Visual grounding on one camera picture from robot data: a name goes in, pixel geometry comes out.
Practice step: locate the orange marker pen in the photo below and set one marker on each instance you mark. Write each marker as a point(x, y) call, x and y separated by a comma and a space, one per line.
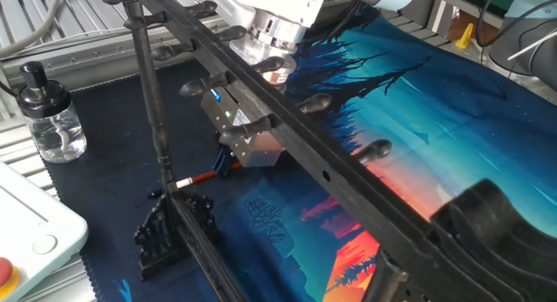
point(204, 176)

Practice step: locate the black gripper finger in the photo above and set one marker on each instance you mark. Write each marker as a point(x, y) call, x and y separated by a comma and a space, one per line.
point(230, 167)
point(219, 160)

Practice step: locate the pale teach pendant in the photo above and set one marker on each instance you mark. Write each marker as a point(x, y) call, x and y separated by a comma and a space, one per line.
point(26, 223)

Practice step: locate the aluminium table rail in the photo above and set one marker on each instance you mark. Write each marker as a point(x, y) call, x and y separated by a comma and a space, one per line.
point(87, 58)

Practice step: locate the yellow plastic clip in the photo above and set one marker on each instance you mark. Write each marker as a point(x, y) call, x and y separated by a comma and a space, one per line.
point(465, 38)

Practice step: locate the glass bottle black cap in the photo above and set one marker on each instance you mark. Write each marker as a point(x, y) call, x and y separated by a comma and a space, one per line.
point(54, 128)

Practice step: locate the colourful sunset landscape mat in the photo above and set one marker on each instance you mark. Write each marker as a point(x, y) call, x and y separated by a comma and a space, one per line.
point(435, 119)

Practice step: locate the black wooden pen rack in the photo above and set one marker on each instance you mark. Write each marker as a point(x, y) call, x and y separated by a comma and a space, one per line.
point(348, 193)

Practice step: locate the white thin strip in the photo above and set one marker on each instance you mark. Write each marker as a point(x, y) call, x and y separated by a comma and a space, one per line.
point(531, 44)

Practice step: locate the silver Schunk gripper body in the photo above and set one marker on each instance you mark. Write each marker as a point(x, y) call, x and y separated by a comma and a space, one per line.
point(230, 108)

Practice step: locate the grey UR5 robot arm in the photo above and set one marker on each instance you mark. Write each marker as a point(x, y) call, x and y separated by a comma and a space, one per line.
point(270, 2)

